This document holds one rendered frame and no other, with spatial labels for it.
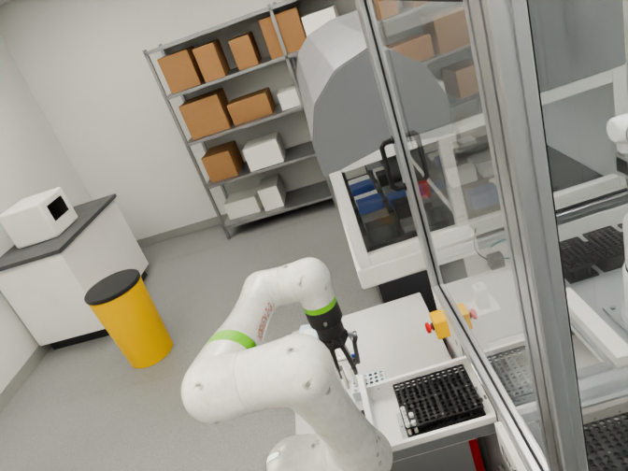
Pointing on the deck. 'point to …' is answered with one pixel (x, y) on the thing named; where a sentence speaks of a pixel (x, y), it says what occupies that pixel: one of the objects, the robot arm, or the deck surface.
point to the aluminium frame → (514, 221)
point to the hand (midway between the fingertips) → (349, 376)
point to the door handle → (389, 165)
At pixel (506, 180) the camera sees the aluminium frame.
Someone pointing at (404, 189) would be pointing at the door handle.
